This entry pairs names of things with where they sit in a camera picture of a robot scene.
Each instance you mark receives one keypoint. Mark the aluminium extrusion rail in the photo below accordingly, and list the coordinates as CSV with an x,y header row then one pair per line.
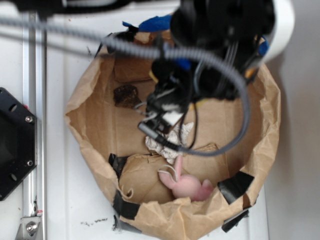
x,y
34,95

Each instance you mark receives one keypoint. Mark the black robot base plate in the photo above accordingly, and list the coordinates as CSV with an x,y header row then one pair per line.
x,y
17,143

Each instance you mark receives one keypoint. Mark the crumpled white paper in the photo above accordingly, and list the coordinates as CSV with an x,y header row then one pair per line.
x,y
176,136

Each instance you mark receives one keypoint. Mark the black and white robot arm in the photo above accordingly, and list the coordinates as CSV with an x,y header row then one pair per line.
x,y
228,36

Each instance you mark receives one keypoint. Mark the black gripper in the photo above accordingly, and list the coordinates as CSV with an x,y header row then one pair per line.
x,y
182,81

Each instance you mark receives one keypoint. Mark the green and yellow sponge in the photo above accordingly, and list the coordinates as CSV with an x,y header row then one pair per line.
x,y
192,106

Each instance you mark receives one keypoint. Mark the metal corner bracket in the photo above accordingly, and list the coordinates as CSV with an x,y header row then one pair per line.
x,y
30,228

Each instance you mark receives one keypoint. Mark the white plastic tray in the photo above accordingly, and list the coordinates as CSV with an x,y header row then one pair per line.
x,y
76,207

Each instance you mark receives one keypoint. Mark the brown rock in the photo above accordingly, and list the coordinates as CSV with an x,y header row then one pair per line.
x,y
126,96

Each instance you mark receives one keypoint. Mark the pink plush bunny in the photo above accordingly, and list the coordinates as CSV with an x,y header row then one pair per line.
x,y
184,185

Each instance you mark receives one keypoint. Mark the brown paper bag bin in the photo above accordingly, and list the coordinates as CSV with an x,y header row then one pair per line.
x,y
126,171

